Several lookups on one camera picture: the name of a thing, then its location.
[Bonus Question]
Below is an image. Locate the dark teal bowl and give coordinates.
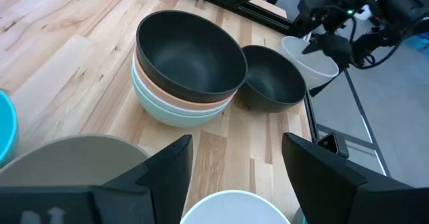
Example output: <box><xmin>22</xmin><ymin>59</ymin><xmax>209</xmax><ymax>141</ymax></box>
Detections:
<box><xmin>290</xmin><ymin>206</ymin><xmax>308</xmax><ymax>224</ymax></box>

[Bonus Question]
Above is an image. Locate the black table foot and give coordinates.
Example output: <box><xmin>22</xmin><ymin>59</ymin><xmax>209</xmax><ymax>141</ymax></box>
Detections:
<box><xmin>316</xmin><ymin>132</ymin><xmax>349</xmax><ymax>160</ymax></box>

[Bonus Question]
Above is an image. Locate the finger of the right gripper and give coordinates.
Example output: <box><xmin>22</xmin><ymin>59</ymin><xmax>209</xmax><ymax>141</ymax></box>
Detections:
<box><xmin>301</xmin><ymin>32</ymin><xmax>355</xmax><ymax>72</ymax></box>
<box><xmin>351</xmin><ymin>25</ymin><xmax>404</xmax><ymax>67</ymax></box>

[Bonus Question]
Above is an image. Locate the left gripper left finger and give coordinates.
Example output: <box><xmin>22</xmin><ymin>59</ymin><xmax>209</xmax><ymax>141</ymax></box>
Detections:
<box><xmin>90</xmin><ymin>134</ymin><xmax>194</xmax><ymax>224</ymax></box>

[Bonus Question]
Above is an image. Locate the white bowl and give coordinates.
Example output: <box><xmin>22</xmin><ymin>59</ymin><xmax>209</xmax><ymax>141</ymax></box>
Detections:
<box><xmin>180</xmin><ymin>189</ymin><xmax>292</xmax><ymax>224</ymax></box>
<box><xmin>280</xmin><ymin>35</ymin><xmax>340</xmax><ymax>91</ymax></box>
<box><xmin>131</xmin><ymin>62</ymin><xmax>234</xmax><ymax>116</ymax></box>

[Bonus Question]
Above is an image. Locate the peach bowl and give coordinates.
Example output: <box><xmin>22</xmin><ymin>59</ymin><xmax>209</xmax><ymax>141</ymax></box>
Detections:
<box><xmin>133</xmin><ymin>51</ymin><xmax>237</xmax><ymax>111</ymax></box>

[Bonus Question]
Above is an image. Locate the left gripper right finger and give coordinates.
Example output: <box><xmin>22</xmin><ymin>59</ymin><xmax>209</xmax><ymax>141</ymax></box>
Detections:
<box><xmin>281</xmin><ymin>131</ymin><xmax>429</xmax><ymax>224</ymax></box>

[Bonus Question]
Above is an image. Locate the taupe bowl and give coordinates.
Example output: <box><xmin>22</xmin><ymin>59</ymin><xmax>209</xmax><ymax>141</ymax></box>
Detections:
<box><xmin>0</xmin><ymin>133</ymin><xmax>150</xmax><ymax>188</ymax></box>

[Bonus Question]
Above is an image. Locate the turquoise bowl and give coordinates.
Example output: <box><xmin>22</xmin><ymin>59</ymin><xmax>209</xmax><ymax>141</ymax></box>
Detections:
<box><xmin>0</xmin><ymin>89</ymin><xmax>19</xmax><ymax>168</ymax></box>

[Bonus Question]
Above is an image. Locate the black bowl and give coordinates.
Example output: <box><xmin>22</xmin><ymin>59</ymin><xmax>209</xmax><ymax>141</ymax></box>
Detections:
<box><xmin>135</xmin><ymin>9</ymin><xmax>249</xmax><ymax>104</ymax></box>
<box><xmin>236</xmin><ymin>44</ymin><xmax>307</xmax><ymax>113</ymax></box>

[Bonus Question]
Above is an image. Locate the black aluminium table frame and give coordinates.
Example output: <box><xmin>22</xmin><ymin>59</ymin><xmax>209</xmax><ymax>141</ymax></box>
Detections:
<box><xmin>167</xmin><ymin>0</ymin><xmax>321</xmax><ymax>143</ymax></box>

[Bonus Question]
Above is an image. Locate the pale mint bowl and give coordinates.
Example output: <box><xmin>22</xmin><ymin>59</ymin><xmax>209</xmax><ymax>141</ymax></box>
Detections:
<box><xmin>131</xmin><ymin>71</ymin><xmax>232</xmax><ymax>129</ymax></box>

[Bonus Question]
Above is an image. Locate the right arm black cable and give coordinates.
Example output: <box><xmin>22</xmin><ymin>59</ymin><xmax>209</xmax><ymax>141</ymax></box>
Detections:
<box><xmin>348</xmin><ymin>15</ymin><xmax>429</xmax><ymax>70</ymax></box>

